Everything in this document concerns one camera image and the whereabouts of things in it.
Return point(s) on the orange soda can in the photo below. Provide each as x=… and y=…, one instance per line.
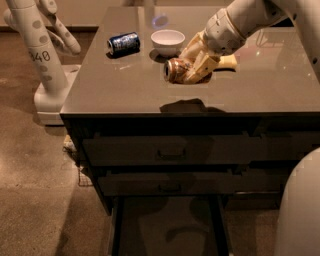
x=178, y=71

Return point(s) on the dark drawer cabinet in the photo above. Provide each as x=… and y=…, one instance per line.
x=275, y=88

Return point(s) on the middle left drawer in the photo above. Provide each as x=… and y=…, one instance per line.
x=177, y=183

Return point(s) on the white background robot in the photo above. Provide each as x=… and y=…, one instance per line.
x=45, y=36

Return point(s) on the top left drawer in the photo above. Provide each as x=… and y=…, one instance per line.
x=172, y=150

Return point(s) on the white bowl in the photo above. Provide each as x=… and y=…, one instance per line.
x=167, y=42

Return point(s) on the bottom right drawer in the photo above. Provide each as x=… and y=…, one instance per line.
x=253, y=201

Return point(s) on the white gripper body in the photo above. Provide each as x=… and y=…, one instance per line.
x=222, y=37

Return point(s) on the middle right drawer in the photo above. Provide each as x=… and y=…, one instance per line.
x=263, y=179

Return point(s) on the blue soda can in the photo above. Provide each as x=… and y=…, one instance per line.
x=123, y=44

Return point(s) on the yellow sponge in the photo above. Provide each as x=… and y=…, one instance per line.
x=227, y=63

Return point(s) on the top right drawer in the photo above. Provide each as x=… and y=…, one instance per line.
x=289, y=145

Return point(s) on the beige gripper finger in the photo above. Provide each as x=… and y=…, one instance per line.
x=194, y=47
x=204, y=64

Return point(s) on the open bottom drawer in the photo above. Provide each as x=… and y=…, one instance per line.
x=169, y=226

